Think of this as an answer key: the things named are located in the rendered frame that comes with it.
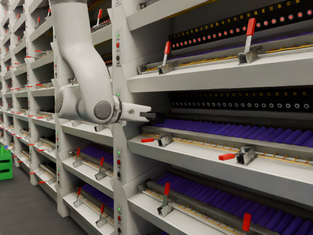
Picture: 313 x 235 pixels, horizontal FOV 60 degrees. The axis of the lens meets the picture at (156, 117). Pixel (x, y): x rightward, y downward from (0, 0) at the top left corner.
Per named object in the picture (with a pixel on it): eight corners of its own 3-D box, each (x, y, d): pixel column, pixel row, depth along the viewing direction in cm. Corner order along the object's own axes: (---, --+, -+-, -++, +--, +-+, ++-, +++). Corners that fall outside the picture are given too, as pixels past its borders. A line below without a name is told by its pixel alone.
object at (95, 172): (117, 202, 100) (105, 169, 97) (64, 168, 149) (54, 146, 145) (158, 174, 111) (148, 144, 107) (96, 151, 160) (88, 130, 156)
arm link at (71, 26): (104, -9, 61) (122, 121, 68) (78, 5, 74) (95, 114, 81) (65, -11, 56) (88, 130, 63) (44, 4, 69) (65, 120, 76)
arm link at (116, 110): (114, 94, 74) (124, 96, 76) (100, 94, 81) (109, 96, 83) (110, 124, 74) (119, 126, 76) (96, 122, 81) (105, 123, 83)
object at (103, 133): (117, 148, 99) (104, 113, 95) (63, 132, 148) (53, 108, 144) (158, 126, 110) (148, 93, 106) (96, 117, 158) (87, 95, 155)
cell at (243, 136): (260, 133, 66) (245, 144, 62) (254, 132, 67) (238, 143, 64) (259, 126, 65) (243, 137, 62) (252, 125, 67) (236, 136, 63)
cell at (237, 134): (253, 132, 67) (237, 143, 64) (246, 131, 69) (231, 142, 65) (251, 125, 67) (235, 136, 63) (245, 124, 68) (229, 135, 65)
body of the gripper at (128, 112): (122, 97, 75) (153, 103, 82) (105, 97, 83) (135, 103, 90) (118, 124, 75) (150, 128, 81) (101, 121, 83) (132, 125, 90)
